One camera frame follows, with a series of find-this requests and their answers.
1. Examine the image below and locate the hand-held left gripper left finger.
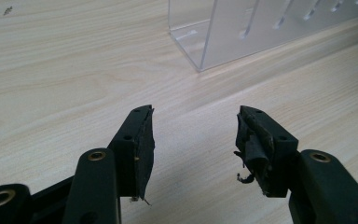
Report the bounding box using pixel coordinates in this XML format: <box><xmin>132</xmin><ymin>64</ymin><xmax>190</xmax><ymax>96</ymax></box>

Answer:
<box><xmin>107</xmin><ymin>104</ymin><xmax>156</xmax><ymax>201</ymax></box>

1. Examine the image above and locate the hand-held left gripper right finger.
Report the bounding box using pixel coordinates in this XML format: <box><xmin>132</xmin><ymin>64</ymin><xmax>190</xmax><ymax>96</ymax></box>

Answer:
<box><xmin>233</xmin><ymin>105</ymin><xmax>300</xmax><ymax>199</ymax></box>

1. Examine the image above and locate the clear acrylic rack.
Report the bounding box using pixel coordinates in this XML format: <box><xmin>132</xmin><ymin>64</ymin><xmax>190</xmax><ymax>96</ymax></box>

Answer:
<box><xmin>167</xmin><ymin>0</ymin><xmax>358</xmax><ymax>73</ymax></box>

